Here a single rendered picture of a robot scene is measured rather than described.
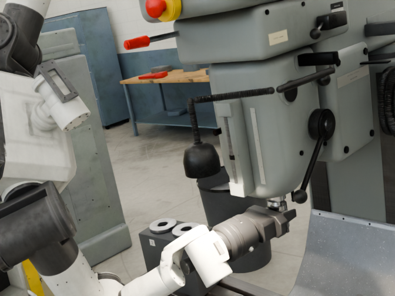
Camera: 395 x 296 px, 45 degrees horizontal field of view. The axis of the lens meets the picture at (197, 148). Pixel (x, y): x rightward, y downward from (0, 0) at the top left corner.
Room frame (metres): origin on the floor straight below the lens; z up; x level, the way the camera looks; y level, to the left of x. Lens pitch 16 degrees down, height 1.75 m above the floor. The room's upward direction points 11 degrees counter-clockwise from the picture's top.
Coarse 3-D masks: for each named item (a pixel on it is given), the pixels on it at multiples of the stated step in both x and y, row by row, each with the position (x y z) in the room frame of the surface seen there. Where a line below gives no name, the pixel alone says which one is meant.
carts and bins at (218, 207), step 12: (204, 180) 3.18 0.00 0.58; (216, 180) 3.25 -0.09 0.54; (228, 180) 3.27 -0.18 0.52; (204, 192) 2.93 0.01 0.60; (216, 192) 2.84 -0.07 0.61; (228, 192) 2.81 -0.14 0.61; (204, 204) 2.98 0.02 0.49; (216, 204) 2.86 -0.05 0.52; (228, 204) 2.83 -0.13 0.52; (240, 204) 2.82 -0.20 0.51; (252, 204) 2.85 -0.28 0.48; (264, 204) 2.92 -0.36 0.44; (216, 216) 2.88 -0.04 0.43; (228, 216) 2.84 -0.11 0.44; (252, 252) 2.85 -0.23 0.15; (264, 252) 2.89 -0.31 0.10; (240, 264) 2.86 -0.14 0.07; (252, 264) 2.85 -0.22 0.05; (264, 264) 2.89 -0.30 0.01
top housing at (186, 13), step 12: (144, 0) 0.97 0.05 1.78; (180, 0) 0.89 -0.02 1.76; (192, 0) 0.87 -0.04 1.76; (204, 0) 0.86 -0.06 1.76; (216, 0) 0.85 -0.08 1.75; (228, 0) 0.85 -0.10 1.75; (240, 0) 0.85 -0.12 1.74; (252, 0) 0.87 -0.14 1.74; (264, 0) 0.90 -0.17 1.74; (276, 0) 0.94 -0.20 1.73; (144, 12) 0.98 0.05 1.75; (180, 12) 0.90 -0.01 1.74; (192, 12) 0.89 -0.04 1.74; (204, 12) 0.87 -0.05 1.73; (216, 12) 0.87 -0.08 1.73
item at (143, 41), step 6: (138, 36) 0.98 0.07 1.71; (144, 36) 0.98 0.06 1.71; (150, 36) 1.00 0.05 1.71; (156, 36) 1.01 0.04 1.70; (162, 36) 1.02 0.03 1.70; (168, 36) 1.03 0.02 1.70; (174, 36) 1.04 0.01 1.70; (126, 42) 0.96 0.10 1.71; (132, 42) 0.96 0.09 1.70; (138, 42) 0.97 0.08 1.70; (144, 42) 0.98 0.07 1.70; (150, 42) 1.00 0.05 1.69; (126, 48) 0.96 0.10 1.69; (132, 48) 0.96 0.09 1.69
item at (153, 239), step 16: (160, 224) 1.45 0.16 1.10; (176, 224) 1.42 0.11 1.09; (192, 224) 1.39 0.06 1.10; (144, 240) 1.41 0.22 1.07; (160, 240) 1.36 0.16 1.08; (144, 256) 1.42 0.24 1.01; (160, 256) 1.37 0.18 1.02; (192, 272) 1.29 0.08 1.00; (192, 288) 1.30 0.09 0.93; (208, 288) 1.31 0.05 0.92
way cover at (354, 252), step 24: (312, 216) 1.41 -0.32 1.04; (336, 216) 1.36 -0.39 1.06; (312, 240) 1.38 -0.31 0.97; (336, 240) 1.33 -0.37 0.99; (360, 240) 1.27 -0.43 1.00; (384, 240) 1.23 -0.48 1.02; (312, 264) 1.34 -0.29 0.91; (336, 264) 1.29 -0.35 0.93; (360, 264) 1.25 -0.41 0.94; (384, 264) 1.20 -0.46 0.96; (312, 288) 1.29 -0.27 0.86; (336, 288) 1.24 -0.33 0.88; (360, 288) 1.20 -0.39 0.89; (384, 288) 1.16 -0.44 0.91
